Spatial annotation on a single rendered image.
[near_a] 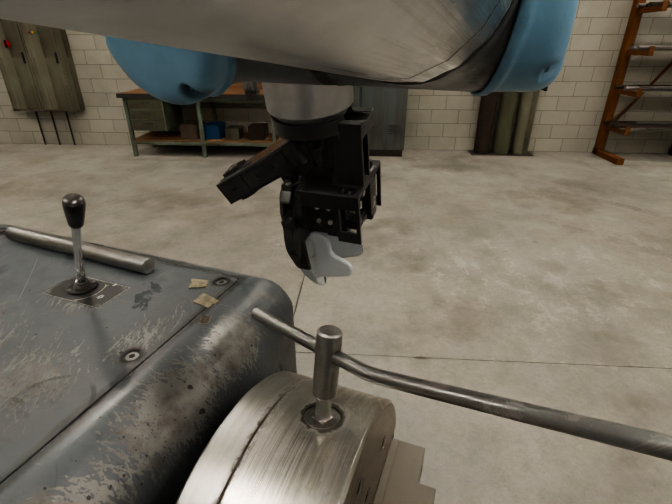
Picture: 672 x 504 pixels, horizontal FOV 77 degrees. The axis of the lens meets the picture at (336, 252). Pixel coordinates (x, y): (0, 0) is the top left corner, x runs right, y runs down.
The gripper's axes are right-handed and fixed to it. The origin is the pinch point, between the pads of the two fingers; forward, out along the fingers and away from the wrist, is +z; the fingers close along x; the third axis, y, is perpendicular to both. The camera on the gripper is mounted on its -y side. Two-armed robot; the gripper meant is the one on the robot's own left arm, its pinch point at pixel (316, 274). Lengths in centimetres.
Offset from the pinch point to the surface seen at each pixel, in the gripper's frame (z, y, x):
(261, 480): 0.2, 4.8, -22.8
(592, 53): 162, 114, 676
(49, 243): 1.0, -41.3, -3.3
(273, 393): 2.1, 1.4, -14.7
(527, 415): -9.6, 22.0, -17.4
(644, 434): -11.8, 27.0, -18.1
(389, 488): 15.3, 12.7, -14.6
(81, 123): 205, -616, 429
